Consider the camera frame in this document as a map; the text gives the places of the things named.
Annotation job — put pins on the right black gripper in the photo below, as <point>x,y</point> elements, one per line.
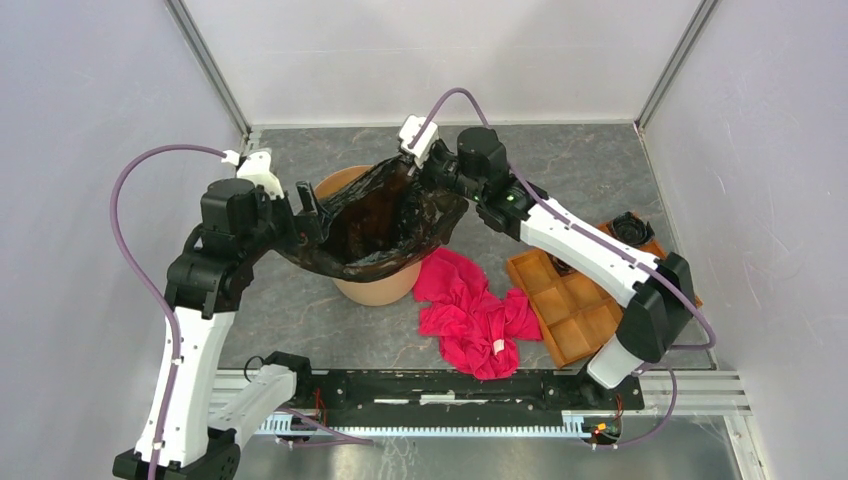
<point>432,153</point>

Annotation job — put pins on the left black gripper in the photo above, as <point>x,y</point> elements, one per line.
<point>302,228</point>

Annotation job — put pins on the black plastic trash bag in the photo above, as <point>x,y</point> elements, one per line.
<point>382,222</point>

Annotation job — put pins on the orange plastic trash bin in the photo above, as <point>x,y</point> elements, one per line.
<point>378,293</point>

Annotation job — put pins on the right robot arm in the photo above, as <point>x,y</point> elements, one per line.
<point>656,295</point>

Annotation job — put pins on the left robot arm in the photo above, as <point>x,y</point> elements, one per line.
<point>184,438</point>

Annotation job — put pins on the red cloth towel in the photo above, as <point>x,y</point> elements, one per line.
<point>477,331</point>

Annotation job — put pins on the orange compartment tray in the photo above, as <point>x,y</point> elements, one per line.
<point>576,316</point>

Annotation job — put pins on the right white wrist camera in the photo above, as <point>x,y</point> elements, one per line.
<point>416,137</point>

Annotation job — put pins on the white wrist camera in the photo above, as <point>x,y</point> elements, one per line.
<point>256,167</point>
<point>416,137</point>

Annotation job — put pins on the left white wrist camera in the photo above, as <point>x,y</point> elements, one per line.
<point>256,167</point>

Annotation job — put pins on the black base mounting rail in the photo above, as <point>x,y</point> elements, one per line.
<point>446,403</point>

